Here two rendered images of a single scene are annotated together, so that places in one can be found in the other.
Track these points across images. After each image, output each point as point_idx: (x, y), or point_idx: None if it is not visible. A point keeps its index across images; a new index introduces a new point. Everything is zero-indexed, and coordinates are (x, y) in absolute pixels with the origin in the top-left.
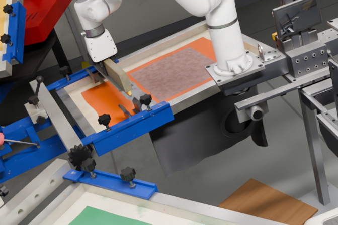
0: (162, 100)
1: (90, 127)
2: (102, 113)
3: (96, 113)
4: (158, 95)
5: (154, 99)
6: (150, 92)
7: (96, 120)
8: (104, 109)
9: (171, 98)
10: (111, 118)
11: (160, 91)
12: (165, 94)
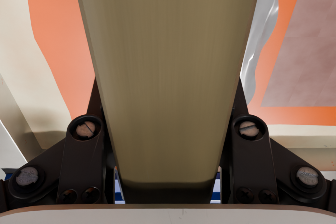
0: (273, 104)
1: (5, 138)
2: (54, 13)
3: None
4: (289, 69)
5: (262, 79)
6: (289, 28)
7: (21, 42)
8: None
9: (294, 115)
10: (87, 73)
11: (318, 52)
12: (305, 85)
